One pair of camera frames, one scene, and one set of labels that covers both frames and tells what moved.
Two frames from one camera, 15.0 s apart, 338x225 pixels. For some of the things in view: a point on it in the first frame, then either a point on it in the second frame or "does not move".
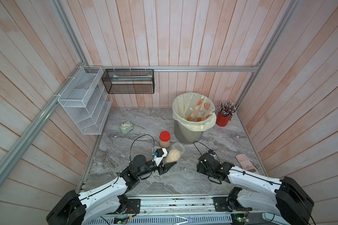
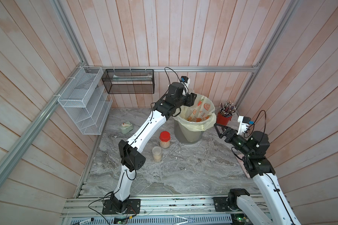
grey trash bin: x=183 y=135 does not move
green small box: x=126 y=127 does not move
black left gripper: x=166 y=168 → x=190 y=99
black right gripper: x=199 y=168 → x=229 y=131
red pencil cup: x=222 y=121 does not move
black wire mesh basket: x=129 y=81 does not move
